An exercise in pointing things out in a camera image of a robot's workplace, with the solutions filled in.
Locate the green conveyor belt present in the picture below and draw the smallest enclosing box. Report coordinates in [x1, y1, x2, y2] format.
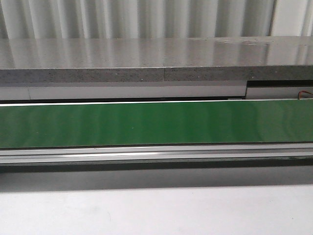
[0, 99, 313, 149]

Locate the white pleated curtain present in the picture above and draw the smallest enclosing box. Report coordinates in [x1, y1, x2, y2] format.
[0, 0, 313, 39]

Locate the white conveyor back rail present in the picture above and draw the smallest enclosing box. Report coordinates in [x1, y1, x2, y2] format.
[0, 80, 313, 101]

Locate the aluminium conveyor front rail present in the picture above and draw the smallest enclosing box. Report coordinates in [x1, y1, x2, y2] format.
[0, 143, 313, 164]

